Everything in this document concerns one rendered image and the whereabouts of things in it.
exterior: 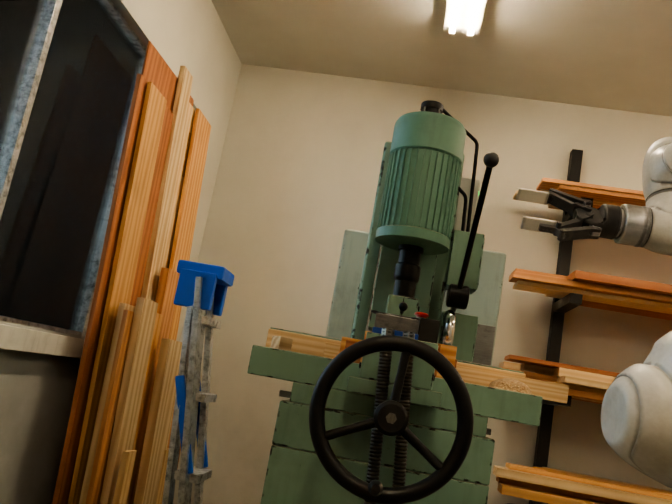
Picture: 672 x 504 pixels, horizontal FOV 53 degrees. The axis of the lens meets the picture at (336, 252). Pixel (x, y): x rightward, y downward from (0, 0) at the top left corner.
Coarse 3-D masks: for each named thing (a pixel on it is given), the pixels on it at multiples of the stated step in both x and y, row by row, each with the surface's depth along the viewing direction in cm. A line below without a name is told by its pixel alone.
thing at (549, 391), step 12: (324, 348) 155; (336, 348) 155; (468, 372) 153; (480, 372) 153; (492, 372) 153; (480, 384) 152; (528, 384) 152; (540, 384) 152; (552, 384) 152; (552, 396) 151; (564, 396) 151
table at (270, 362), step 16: (256, 352) 140; (272, 352) 140; (288, 352) 140; (256, 368) 140; (272, 368) 139; (288, 368) 139; (304, 368) 139; (320, 368) 139; (352, 368) 139; (336, 384) 138; (352, 384) 129; (368, 384) 129; (416, 400) 128; (432, 400) 128; (448, 400) 137; (480, 400) 136; (496, 400) 136; (512, 400) 136; (528, 400) 136; (496, 416) 136; (512, 416) 136; (528, 416) 135
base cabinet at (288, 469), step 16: (272, 448) 136; (288, 448) 136; (272, 464) 136; (288, 464) 135; (304, 464) 135; (320, 464) 135; (352, 464) 135; (272, 480) 135; (288, 480) 135; (304, 480) 135; (320, 480) 135; (384, 480) 134; (416, 480) 134; (272, 496) 134; (288, 496) 134; (304, 496) 134; (320, 496) 134; (336, 496) 134; (352, 496) 134; (432, 496) 133; (448, 496) 133; (464, 496) 133; (480, 496) 133
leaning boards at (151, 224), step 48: (144, 96) 276; (144, 144) 274; (192, 144) 332; (144, 192) 278; (192, 192) 338; (144, 240) 292; (192, 240) 345; (96, 288) 254; (144, 288) 294; (96, 336) 256; (144, 336) 261; (96, 384) 252; (144, 384) 273; (96, 432) 247; (144, 432) 290; (96, 480) 241; (144, 480) 267
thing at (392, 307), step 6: (390, 294) 153; (390, 300) 153; (396, 300) 153; (402, 300) 153; (408, 300) 153; (414, 300) 153; (390, 306) 153; (396, 306) 152; (408, 306) 152; (414, 306) 152; (390, 312) 152; (396, 312) 152; (408, 312) 152; (414, 312) 152
